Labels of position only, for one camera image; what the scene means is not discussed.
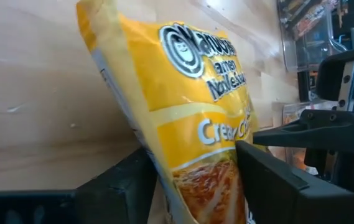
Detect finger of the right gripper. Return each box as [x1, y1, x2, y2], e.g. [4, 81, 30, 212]
[253, 109, 354, 153]
[304, 149, 332, 180]

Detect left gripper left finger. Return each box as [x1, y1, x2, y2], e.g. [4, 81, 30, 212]
[76, 147, 159, 224]

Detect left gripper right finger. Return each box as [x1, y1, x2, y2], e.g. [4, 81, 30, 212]
[236, 140, 309, 224]

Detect black fire noodle packet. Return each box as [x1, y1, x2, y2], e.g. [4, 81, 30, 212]
[291, 1, 332, 40]

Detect yellow Maruchan noodle packet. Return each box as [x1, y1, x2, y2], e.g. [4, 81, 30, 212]
[75, 0, 261, 224]

